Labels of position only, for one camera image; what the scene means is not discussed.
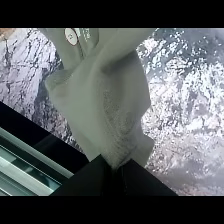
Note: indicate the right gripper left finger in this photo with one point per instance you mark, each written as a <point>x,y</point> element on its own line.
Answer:
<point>90,181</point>

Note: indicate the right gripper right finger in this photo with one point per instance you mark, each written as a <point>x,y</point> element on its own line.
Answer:
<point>140,183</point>

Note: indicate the grey-green shirt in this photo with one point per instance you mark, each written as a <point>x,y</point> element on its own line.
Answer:
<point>103,100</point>

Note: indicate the silver frame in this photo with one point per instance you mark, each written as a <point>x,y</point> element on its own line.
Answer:
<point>26,166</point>

